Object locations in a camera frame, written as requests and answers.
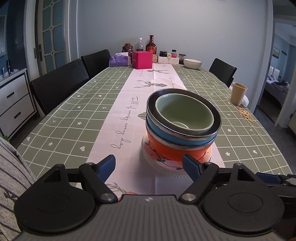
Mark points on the glass plate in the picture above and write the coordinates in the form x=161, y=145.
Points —
x=160, y=163

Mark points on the dark brown figurine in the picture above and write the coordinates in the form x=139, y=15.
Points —
x=127, y=49

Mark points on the brown paper cup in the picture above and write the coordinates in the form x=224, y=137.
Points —
x=237, y=93

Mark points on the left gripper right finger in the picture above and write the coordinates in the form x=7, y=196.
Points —
x=202, y=175

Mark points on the white box set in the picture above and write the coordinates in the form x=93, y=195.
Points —
x=167, y=60

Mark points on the red label jar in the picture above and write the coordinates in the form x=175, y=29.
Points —
x=174, y=53

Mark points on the green checked tablecloth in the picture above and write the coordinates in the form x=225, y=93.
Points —
x=107, y=116

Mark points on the cream ceramic bowl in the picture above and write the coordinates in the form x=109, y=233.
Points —
x=192, y=63

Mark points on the white cabinet drawers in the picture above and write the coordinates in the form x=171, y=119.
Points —
x=17, y=104

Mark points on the white fruity painted plate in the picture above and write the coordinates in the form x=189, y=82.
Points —
x=163, y=158

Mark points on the pink box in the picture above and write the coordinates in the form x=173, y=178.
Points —
x=142, y=60

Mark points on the far left black chair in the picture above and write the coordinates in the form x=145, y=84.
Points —
x=96, y=62

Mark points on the green ceramic bowl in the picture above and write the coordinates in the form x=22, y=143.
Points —
x=184, y=114

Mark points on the right black chair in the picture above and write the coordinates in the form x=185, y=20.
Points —
x=223, y=71

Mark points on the purple tissue box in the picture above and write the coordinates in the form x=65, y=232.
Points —
x=119, y=60

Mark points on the near left black chair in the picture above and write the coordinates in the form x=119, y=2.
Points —
x=51, y=89

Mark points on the black lid jar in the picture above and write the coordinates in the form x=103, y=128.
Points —
x=181, y=58

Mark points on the clear water bottle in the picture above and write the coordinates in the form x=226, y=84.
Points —
x=140, y=46

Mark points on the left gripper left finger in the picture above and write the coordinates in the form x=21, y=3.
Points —
x=94, y=177

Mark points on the brown liquor bottle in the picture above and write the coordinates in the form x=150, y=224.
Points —
x=151, y=46

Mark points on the glass panel door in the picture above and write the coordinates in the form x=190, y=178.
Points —
x=51, y=28

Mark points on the blue steel bowl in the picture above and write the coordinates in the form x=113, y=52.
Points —
x=175, y=137

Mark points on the orange steel bowl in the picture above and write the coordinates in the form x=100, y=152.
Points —
x=176, y=152

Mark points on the white bag on chair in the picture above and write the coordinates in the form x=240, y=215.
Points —
x=245, y=101

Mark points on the black chair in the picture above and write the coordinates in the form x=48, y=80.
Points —
x=223, y=71
x=96, y=62
x=51, y=89

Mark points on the grey striped clothing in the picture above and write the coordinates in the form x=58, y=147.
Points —
x=15, y=178

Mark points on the dark glass jar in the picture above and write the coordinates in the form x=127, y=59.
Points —
x=163, y=53

